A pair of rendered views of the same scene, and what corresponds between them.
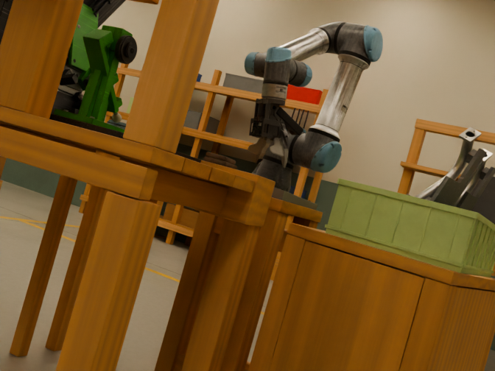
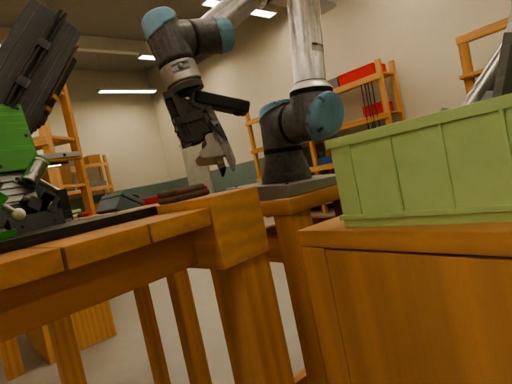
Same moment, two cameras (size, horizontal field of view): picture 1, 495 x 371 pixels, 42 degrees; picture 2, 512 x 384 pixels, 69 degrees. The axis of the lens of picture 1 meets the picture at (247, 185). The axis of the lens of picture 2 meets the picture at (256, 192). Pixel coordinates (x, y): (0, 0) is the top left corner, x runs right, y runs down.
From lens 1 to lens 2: 1.26 m
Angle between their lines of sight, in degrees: 19
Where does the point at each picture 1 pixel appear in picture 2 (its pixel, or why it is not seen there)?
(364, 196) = (372, 148)
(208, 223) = not seen: hidden behind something
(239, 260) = (251, 314)
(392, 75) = (420, 20)
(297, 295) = (350, 331)
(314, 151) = (303, 118)
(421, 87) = (449, 14)
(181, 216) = not seen: hidden behind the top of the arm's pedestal
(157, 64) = not seen: outside the picture
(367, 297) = (456, 322)
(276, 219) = (292, 225)
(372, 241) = (419, 216)
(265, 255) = (302, 273)
